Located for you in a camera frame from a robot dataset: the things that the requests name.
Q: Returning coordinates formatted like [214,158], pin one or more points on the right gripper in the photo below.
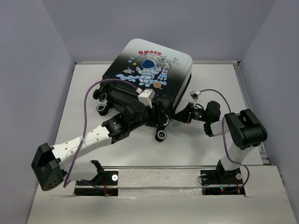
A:
[184,115]

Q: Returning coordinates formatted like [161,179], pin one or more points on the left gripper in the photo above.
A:
[157,117]

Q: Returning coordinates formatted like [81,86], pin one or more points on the black suitcase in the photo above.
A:
[145,65]

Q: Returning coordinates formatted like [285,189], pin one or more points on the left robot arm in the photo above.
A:
[53,165]

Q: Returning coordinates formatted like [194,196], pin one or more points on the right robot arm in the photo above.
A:
[241,132]

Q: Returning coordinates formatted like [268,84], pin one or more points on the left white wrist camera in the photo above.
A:
[146,97]

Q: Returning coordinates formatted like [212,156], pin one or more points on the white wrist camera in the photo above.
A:
[195,96]
[146,97]

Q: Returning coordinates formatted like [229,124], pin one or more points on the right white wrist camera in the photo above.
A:
[195,96]

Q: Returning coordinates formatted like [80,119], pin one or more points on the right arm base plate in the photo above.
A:
[215,185]

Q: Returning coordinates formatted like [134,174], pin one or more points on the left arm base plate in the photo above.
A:
[105,184]

